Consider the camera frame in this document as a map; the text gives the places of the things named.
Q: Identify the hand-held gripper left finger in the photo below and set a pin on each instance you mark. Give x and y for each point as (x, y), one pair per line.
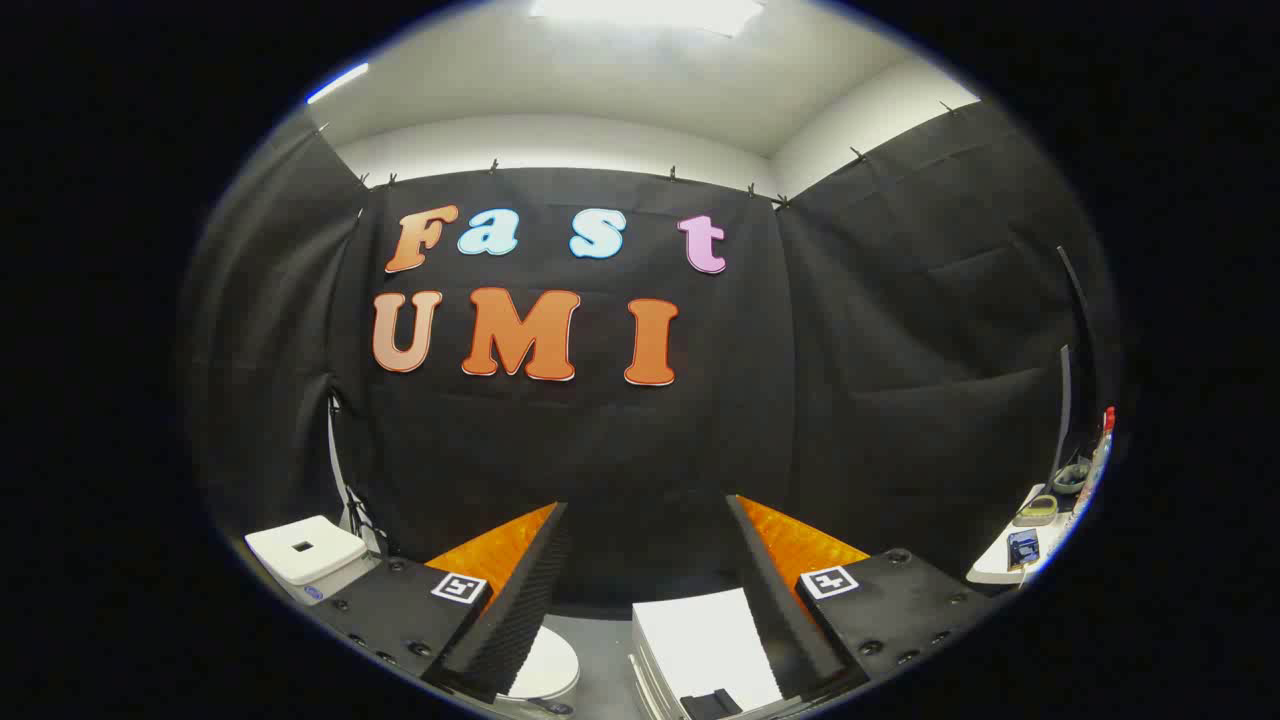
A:
(520, 610)

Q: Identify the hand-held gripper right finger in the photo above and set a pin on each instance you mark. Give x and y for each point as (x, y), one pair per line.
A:
(775, 620)

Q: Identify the white toilet lid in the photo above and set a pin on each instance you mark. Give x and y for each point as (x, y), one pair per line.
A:
(548, 665)

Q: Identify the white toilet tank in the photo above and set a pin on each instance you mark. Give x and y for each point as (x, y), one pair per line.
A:
(305, 555)

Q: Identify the white drawer cabinet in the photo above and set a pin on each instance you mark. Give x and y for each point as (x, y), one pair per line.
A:
(700, 640)

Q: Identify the black backdrop cloth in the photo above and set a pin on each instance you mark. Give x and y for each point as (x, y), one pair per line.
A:
(600, 450)

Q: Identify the white side table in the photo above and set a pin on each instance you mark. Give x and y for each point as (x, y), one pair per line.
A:
(995, 565)

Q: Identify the dark blue packet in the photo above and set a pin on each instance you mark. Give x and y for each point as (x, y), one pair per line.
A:
(1023, 549)

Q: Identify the olive shallow bowl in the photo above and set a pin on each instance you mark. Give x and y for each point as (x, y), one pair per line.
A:
(1036, 512)

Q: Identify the grey round bowl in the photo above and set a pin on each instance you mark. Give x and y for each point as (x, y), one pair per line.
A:
(1070, 478)

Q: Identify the red capped clear bottle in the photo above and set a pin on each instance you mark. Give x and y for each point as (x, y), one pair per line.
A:
(1100, 460)

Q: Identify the ceiling light strip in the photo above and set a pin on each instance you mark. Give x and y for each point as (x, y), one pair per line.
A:
(338, 82)

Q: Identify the ceiling light panel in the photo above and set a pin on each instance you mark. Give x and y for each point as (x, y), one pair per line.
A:
(650, 12)

